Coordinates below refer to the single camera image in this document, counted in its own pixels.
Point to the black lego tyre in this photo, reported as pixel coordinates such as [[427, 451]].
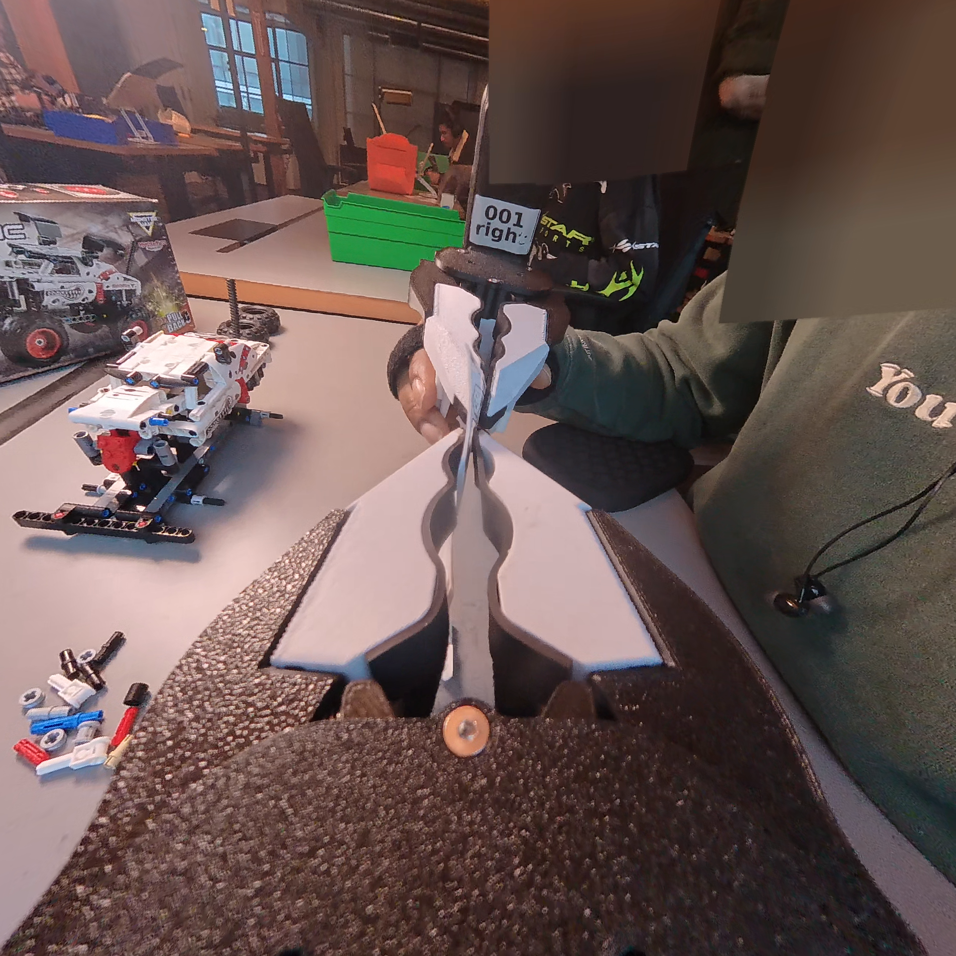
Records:
[[250, 321]]

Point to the long wooden workbench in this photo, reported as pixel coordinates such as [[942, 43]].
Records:
[[149, 149]]

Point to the paned window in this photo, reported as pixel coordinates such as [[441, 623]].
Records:
[[254, 67]]

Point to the green plastic bin stack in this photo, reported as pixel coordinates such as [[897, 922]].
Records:
[[388, 228]]

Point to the pile of small lego pieces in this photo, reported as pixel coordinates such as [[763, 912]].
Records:
[[75, 709]]

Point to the lego set box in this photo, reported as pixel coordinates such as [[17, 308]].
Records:
[[75, 284]]

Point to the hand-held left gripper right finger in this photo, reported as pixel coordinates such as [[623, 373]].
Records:
[[575, 590]]

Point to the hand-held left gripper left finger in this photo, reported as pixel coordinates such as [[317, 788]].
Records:
[[358, 590]]

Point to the white lego truck model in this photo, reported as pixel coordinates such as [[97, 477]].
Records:
[[164, 418]]

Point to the orange plastic bin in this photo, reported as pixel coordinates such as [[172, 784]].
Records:
[[392, 164]]

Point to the person's green sweatshirt torso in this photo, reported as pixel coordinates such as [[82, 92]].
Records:
[[859, 560]]

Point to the blue plastic tray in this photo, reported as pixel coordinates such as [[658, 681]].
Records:
[[97, 127]]

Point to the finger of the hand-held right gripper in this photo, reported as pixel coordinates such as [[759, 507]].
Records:
[[519, 358], [455, 351]]

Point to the person's right hand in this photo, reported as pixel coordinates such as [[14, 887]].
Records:
[[422, 403]]

